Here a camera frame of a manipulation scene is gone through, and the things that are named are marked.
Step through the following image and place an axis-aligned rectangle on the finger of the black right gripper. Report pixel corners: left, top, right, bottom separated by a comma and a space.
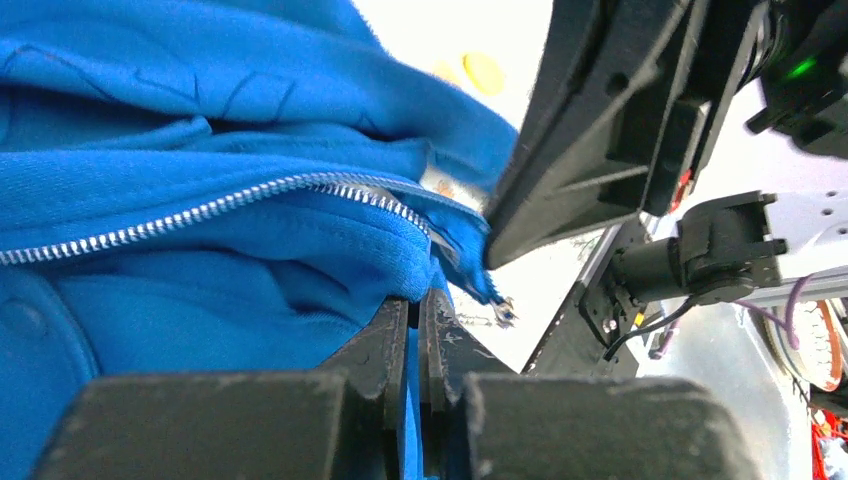
484, 1, 769, 269

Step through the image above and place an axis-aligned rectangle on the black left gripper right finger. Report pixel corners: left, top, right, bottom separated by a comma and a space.
418, 290, 759, 479

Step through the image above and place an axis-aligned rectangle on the yellow round disc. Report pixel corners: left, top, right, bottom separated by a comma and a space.
461, 52, 506, 96

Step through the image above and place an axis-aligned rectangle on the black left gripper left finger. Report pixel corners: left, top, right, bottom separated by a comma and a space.
33, 299, 409, 479

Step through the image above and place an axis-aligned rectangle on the blue zip-up jacket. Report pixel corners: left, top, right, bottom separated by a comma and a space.
1, 1, 517, 479

